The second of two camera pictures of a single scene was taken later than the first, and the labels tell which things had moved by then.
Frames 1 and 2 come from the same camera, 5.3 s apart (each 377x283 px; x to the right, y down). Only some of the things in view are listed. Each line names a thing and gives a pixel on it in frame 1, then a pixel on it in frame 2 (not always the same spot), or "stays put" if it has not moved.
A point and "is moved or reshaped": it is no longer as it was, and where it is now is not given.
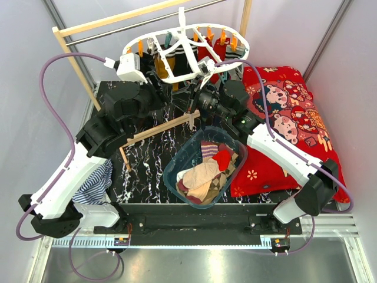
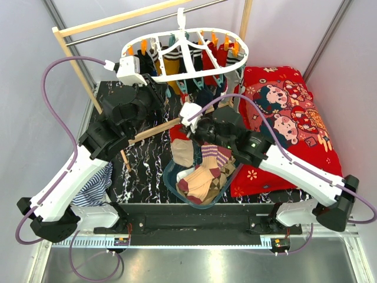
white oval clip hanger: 184,53 stays put
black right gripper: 195,88 → 199,123
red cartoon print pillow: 281,96 stays put
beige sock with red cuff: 190,117 is moved or reshaped
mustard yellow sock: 161,70 → 171,65
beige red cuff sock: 201,174 → 182,147
